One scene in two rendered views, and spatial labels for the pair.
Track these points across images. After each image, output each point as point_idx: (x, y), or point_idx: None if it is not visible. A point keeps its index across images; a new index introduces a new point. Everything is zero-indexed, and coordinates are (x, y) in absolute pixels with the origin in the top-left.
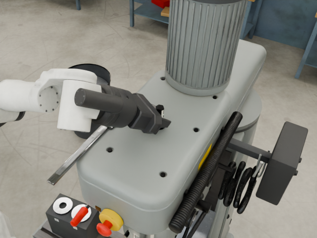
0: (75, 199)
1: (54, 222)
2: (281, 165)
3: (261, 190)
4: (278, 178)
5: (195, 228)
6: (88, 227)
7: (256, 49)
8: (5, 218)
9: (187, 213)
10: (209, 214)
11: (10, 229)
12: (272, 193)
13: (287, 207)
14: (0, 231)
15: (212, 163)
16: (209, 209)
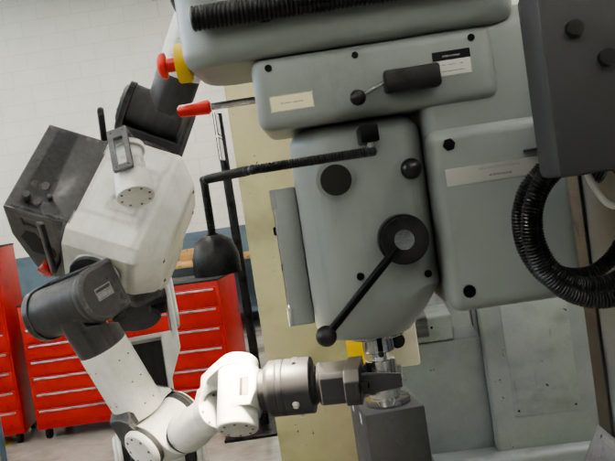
0: (408, 390)
1: (354, 422)
2: (523, 1)
3: (536, 136)
4: (534, 56)
5: (318, 155)
6: (374, 420)
7: None
8: (180, 171)
9: (221, 3)
10: None
11: (176, 187)
12: (544, 129)
13: None
14: (158, 171)
15: None
16: (361, 125)
